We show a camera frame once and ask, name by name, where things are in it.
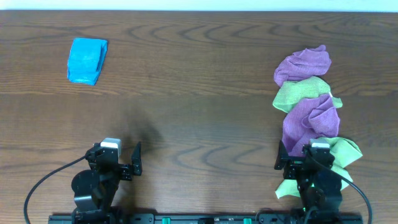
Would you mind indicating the lower green cloth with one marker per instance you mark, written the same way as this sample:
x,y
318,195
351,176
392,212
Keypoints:
x,y
345,152

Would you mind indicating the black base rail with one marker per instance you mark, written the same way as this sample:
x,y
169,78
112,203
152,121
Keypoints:
x,y
148,218

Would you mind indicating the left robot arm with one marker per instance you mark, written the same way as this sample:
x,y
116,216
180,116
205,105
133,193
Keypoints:
x,y
94,189

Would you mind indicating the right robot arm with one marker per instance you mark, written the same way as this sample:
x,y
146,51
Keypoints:
x,y
318,187

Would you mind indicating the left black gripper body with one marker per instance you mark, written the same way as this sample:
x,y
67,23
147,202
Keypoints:
x,y
123,170

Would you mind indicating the crumpled purple cloth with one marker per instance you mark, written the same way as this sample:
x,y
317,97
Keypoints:
x,y
311,118

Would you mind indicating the upper green cloth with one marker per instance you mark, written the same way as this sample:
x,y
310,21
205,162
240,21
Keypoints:
x,y
291,93

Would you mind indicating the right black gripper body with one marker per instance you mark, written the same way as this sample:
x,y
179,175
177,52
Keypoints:
x,y
293,171

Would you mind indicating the green cloth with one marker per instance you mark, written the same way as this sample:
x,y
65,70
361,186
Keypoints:
x,y
345,152
291,93

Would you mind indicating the purple cloth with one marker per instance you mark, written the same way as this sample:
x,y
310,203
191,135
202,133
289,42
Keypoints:
x,y
311,118
303,65

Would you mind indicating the folded blue cloth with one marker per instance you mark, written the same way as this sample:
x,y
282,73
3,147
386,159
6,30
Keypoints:
x,y
86,60

